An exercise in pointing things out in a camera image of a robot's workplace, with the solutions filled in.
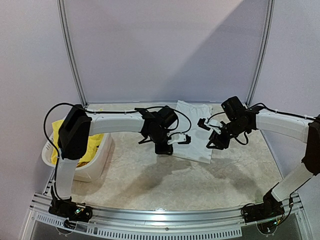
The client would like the white t-shirt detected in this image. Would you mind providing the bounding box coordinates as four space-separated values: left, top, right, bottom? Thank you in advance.
172 100 213 164

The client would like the yellow garment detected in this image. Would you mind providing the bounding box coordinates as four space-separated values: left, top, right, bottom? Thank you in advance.
51 108 104 167

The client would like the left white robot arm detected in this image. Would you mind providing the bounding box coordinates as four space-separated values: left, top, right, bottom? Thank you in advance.
48 104 179 217

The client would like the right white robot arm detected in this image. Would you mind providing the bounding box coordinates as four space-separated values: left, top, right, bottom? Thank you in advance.
198 96 320 218

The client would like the white plastic laundry basket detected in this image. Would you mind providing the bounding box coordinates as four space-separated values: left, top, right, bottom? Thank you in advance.
41 133 113 182

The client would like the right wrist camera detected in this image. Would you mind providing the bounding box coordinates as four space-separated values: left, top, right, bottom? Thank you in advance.
197 118 224 134

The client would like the front aluminium rail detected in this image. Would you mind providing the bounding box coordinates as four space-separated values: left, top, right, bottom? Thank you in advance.
22 193 313 240

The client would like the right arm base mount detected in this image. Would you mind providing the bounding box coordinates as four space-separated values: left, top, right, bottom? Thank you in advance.
240 197 285 223

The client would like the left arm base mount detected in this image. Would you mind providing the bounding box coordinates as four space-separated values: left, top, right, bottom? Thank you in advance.
48 186 93 223

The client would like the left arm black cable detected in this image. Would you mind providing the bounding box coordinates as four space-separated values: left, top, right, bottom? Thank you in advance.
43 101 78 151

